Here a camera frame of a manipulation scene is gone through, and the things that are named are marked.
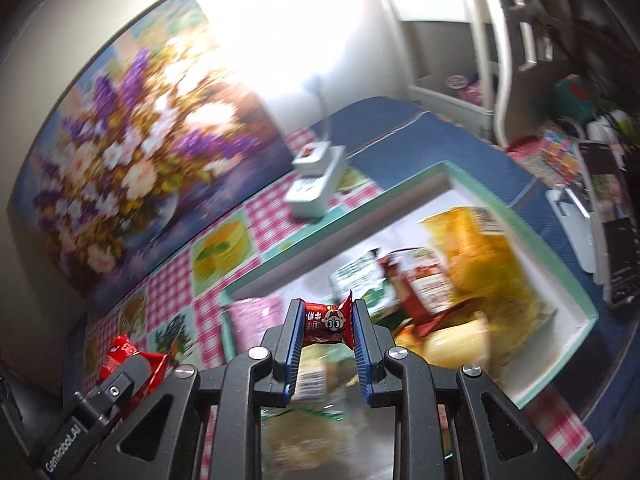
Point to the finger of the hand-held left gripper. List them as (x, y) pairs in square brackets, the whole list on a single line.
[(117, 390)]

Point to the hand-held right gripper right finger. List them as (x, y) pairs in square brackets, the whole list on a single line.
[(361, 350)]

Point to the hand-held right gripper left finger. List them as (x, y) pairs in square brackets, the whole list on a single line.
[(292, 350)]

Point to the red snack packet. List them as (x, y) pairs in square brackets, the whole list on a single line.
[(117, 355)]

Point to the small red candy packet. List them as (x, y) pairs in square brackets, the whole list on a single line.
[(327, 322)]

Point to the pink snack packet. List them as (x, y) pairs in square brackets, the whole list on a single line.
[(255, 320)]

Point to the dark green snack packet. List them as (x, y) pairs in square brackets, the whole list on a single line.
[(360, 272)]

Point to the clear brown cake packet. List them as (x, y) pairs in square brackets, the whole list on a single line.
[(320, 430)]

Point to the red white label packet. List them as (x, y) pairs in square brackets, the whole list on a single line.
[(420, 280)]

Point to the white box teal rim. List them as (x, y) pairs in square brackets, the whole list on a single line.
[(320, 260)]

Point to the clear round bun packet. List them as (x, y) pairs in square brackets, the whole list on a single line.
[(455, 340)]

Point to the yellow bread packet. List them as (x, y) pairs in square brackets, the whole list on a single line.
[(470, 245)]

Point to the beige snack packet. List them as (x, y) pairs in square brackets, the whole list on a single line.
[(520, 310)]

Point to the pink checkered printed tablecloth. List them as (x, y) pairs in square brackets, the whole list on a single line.
[(260, 210)]

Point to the white charger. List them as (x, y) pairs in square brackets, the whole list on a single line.
[(310, 195)]

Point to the blue cloth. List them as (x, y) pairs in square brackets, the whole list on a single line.
[(425, 135)]

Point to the flower painting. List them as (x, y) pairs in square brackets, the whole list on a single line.
[(125, 160)]

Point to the white phone stand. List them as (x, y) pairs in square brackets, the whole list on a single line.
[(575, 230)]

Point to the colourful patterned box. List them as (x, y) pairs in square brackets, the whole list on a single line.
[(560, 152)]

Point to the black phone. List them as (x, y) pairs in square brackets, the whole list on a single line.
[(620, 240)]

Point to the white furniture frame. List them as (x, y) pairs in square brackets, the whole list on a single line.
[(492, 60)]

